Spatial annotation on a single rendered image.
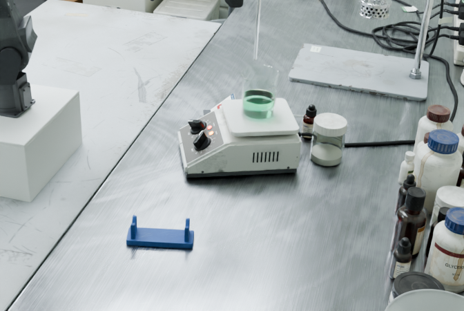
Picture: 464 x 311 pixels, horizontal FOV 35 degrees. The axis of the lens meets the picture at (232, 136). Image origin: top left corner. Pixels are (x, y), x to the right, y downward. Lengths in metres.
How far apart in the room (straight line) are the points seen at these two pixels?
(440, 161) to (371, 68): 0.55
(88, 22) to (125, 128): 0.55
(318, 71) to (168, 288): 0.76
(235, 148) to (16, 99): 0.37
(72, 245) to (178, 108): 0.46
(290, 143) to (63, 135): 0.39
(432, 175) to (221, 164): 0.35
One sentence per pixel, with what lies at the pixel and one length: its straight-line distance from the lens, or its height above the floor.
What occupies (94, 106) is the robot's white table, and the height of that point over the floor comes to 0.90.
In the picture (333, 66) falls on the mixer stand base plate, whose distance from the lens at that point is 1.70.
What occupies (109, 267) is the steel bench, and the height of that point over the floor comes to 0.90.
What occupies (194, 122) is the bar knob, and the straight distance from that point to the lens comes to 1.31.
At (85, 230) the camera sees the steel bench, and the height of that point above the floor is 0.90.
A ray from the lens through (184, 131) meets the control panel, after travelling 1.34.
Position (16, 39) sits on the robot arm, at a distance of 1.20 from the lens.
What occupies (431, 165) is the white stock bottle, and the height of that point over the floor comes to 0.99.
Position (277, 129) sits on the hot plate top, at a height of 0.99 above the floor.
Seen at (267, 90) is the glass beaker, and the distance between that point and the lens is 1.25.
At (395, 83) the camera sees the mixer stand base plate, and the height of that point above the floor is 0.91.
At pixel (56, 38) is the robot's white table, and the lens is 1.82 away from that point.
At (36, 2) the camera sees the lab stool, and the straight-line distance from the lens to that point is 2.79.
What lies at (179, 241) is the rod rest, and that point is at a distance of 1.12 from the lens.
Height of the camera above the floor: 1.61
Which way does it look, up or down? 30 degrees down
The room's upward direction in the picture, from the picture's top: 3 degrees clockwise
